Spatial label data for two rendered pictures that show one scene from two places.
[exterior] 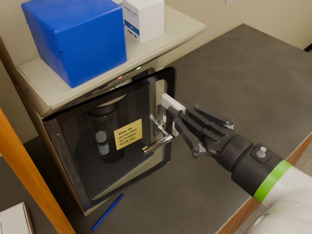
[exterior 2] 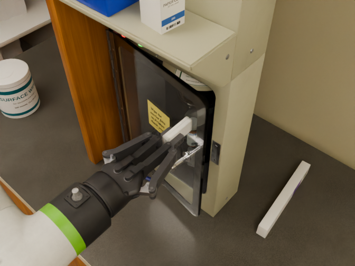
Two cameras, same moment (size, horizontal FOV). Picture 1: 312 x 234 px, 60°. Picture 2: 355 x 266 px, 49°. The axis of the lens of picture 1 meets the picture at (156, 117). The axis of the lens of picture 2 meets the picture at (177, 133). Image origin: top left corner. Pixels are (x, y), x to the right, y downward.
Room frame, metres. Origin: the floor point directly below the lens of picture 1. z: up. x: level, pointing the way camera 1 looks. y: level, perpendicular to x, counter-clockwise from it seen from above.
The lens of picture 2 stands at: (0.39, -0.53, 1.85)
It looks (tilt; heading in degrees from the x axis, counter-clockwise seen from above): 48 degrees down; 83
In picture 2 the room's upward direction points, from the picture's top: straight up
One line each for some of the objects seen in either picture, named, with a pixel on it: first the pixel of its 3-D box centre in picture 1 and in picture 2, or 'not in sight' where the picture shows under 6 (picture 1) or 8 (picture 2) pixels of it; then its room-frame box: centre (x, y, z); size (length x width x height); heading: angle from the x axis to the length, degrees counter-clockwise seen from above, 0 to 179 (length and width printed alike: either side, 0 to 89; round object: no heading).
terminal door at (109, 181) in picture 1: (125, 146); (157, 130); (0.42, 0.08, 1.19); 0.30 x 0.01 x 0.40; 123
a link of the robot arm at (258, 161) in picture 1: (255, 167); (81, 212); (0.28, -0.19, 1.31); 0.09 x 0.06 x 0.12; 132
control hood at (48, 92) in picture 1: (122, 67); (141, 36); (0.40, 0.06, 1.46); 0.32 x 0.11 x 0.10; 132
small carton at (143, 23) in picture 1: (143, 16); (162, 5); (0.44, 0.02, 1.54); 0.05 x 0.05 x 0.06; 36
